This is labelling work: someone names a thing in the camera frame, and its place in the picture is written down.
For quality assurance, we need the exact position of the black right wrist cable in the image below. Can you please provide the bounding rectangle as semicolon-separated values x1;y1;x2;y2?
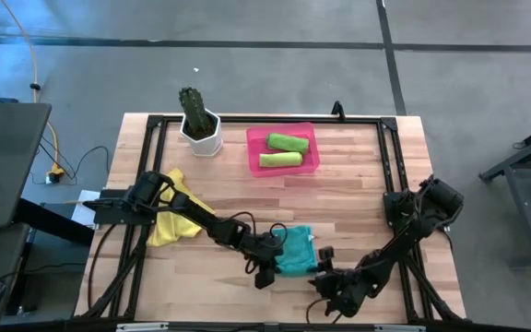
305;297;343;325

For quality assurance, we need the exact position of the silver aluminium bracket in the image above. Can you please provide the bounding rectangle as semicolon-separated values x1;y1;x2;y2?
116;322;170;332
374;324;427;332

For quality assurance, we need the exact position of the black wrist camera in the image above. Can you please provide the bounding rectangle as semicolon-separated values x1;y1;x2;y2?
254;266;277;291
317;246;336;269

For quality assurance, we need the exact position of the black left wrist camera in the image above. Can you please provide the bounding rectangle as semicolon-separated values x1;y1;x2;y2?
254;266;277;291

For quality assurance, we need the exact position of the teal microfiber towel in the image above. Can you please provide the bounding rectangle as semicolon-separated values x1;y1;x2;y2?
272;224;319;279

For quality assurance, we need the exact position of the white paper sheet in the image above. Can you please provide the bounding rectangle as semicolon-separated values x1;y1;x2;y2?
70;189;98;228

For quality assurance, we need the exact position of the green cactus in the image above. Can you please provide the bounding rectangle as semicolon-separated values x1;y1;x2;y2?
178;86;214;135

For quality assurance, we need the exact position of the pink cloth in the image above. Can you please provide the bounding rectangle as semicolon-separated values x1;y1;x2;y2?
245;121;321;178

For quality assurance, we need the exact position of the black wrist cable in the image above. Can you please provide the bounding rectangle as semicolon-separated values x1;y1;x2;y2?
221;211;289;277
305;297;343;325

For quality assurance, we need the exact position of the yellow microfiber towel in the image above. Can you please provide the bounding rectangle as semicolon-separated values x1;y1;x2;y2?
146;166;217;248

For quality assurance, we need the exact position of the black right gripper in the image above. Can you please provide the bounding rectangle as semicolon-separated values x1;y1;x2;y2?
313;270;373;319

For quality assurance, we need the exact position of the lime microfiber towel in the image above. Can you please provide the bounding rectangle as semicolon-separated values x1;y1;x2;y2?
258;151;304;169

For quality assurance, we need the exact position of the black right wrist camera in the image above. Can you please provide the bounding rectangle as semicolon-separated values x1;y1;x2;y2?
317;246;336;269

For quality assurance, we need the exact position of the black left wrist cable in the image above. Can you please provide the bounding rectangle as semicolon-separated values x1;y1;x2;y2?
221;211;289;277

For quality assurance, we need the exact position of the black aluminium table frame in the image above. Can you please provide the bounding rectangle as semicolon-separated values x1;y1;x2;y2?
74;113;467;332

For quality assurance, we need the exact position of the yellow floor cable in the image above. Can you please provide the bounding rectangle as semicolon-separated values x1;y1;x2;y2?
0;0;66;184

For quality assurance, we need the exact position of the black metal stand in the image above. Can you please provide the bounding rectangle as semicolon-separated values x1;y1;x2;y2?
479;117;531;268

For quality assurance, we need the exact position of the black side desk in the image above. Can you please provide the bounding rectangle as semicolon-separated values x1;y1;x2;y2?
0;101;53;231

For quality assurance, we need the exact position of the green microfiber towel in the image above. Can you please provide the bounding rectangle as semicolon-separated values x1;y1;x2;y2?
266;132;311;156

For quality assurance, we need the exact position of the small black bracket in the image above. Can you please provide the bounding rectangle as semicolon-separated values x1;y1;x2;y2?
331;100;348;121

